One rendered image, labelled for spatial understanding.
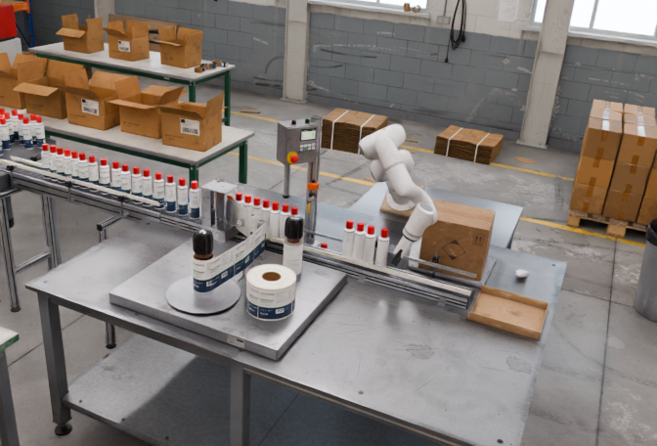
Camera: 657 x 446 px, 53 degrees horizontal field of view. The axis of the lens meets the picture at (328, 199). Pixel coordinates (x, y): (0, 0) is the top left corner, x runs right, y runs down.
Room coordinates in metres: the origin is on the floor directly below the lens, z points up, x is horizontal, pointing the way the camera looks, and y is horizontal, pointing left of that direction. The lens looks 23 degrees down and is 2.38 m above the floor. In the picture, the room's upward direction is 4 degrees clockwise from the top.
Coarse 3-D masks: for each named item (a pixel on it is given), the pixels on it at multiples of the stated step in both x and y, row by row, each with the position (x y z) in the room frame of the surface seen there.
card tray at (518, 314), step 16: (480, 304) 2.53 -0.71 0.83; (496, 304) 2.54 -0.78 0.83; (512, 304) 2.55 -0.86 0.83; (528, 304) 2.56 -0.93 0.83; (544, 304) 2.54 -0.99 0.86; (480, 320) 2.39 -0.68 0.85; (496, 320) 2.37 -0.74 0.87; (512, 320) 2.43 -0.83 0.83; (528, 320) 2.44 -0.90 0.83; (544, 320) 2.39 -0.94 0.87; (528, 336) 2.31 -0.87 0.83
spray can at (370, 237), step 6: (372, 228) 2.72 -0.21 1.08; (366, 234) 2.73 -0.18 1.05; (372, 234) 2.72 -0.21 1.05; (366, 240) 2.72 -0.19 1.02; (372, 240) 2.71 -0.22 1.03; (366, 246) 2.71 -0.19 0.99; (372, 246) 2.71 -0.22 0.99; (366, 252) 2.71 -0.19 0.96; (372, 252) 2.72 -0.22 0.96; (366, 258) 2.71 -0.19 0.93; (372, 258) 2.72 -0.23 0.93
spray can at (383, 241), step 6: (384, 228) 2.72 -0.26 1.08; (384, 234) 2.70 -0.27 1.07; (378, 240) 2.70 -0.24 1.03; (384, 240) 2.69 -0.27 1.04; (378, 246) 2.70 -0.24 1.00; (384, 246) 2.69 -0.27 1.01; (378, 252) 2.69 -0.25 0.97; (384, 252) 2.69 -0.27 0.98; (378, 258) 2.69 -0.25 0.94; (384, 258) 2.69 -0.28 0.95; (378, 264) 2.69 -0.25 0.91; (384, 264) 2.69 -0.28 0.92
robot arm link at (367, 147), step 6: (378, 132) 2.97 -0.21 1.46; (366, 138) 2.97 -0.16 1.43; (372, 138) 2.95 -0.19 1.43; (360, 144) 2.97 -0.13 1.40; (366, 144) 2.94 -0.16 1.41; (372, 144) 2.94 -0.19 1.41; (360, 150) 2.96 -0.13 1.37; (366, 150) 2.94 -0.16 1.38; (372, 150) 2.93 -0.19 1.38; (366, 156) 2.95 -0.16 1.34; (372, 156) 2.96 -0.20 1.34; (372, 162) 3.25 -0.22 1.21; (378, 162) 3.15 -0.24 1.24; (372, 168) 3.24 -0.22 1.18; (378, 168) 3.18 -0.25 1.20; (372, 174) 3.24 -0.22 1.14; (378, 174) 3.20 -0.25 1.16; (384, 174) 3.19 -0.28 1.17; (378, 180) 3.23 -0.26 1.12; (384, 180) 3.23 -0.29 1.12
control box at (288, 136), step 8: (288, 120) 3.00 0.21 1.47; (296, 120) 3.01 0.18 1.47; (304, 120) 3.02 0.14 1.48; (280, 128) 2.95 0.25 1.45; (288, 128) 2.90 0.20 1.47; (296, 128) 2.92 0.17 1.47; (304, 128) 2.94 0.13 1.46; (280, 136) 2.95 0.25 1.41; (288, 136) 2.90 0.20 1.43; (296, 136) 2.92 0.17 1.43; (280, 144) 2.95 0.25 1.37; (288, 144) 2.90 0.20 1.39; (296, 144) 2.92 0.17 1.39; (280, 152) 2.94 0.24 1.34; (288, 152) 2.90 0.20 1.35; (296, 152) 2.93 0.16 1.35; (304, 152) 2.95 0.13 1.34; (312, 152) 2.97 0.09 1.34; (280, 160) 2.94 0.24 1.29; (288, 160) 2.90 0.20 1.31; (304, 160) 2.95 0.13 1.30; (312, 160) 2.97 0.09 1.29
